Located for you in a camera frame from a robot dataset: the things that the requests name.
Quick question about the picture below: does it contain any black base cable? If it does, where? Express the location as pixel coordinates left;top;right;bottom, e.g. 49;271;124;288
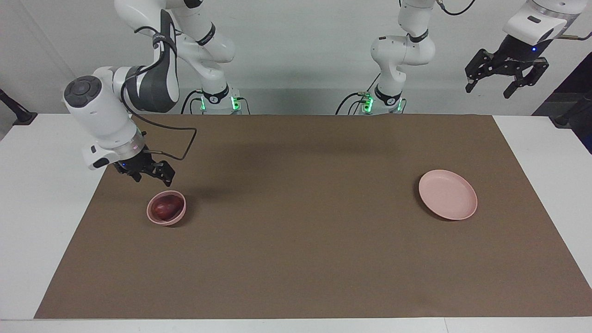
336;91;371;115
180;90;204;115

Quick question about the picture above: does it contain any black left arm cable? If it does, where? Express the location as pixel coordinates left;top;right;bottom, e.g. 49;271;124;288
437;0;477;16

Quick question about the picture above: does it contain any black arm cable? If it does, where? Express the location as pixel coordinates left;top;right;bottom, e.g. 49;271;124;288
437;0;477;16
121;27;198;162

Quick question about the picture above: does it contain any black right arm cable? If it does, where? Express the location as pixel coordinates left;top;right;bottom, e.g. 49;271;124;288
121;27;198;162

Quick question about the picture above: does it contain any large pink bowl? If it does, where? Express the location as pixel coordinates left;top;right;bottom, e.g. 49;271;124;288
418;169;478;221

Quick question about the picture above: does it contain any dark red apple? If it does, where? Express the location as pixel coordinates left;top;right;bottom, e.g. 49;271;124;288
153;194;183;222

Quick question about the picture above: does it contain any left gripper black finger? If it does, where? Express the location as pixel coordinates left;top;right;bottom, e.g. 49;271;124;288
503;57;550;99
465;48;498;93

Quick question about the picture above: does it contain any black camera stand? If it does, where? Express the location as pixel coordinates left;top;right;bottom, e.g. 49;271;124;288
549;92;592;129
0;88;38;126

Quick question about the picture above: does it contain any dark panel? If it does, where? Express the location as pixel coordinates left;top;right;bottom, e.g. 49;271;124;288
532;52;592;154

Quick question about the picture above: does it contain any brown table mat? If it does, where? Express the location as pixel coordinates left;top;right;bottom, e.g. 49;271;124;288
34;114;592;320

